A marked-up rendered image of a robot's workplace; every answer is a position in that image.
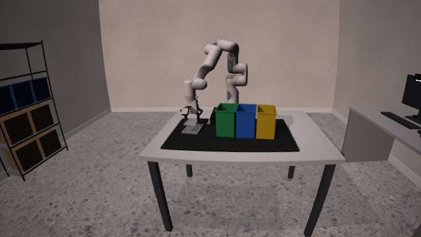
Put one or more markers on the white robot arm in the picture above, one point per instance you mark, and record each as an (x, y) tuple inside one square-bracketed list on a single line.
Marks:
[(238, 70)]

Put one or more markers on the green open-top bin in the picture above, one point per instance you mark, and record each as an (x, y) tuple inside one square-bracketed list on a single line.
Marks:
[(225, 119)]

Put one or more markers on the black flat mat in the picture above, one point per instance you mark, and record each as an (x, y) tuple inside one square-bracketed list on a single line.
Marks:
[(206, 140)]

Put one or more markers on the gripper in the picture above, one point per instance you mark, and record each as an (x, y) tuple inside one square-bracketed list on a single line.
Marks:
[(193, 109)]

